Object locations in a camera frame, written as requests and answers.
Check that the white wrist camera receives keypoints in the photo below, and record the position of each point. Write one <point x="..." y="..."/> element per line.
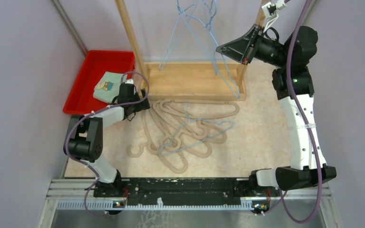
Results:
<point x="270" y="11"/>
<point x="129" y="81"/>

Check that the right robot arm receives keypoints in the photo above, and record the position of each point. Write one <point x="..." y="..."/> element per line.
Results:
<point x="305" y="47"/>

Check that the light green printed cloth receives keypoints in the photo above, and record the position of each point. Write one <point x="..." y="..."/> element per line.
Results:
<point x="107" y="88"/>

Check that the wooden hanger rack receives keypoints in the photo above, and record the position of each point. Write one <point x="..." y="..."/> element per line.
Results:
<point x="182" y="80"/>

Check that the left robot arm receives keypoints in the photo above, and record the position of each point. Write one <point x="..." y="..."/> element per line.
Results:
<point x="84" y="141"/>

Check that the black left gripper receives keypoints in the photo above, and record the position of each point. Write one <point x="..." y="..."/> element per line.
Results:
<point x="141" y="105"/>

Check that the red plastic bin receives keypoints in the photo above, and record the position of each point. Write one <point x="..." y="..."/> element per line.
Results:
<point x="80" y="99"/>

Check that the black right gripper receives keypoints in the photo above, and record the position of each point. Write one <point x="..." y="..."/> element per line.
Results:
<point x="239" y="49"/>

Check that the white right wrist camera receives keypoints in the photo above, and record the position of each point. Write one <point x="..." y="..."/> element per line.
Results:
<point x="270" y="11"/>

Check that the white slotted cable duct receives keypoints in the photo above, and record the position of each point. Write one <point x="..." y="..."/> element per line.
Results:
<point x="109" y="205"/>

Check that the aluminium frame rail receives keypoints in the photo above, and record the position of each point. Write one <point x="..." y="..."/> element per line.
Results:
<point x="308" y="167"/>

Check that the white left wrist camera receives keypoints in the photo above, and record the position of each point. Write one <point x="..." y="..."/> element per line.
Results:
<point x="129" y="81"/>

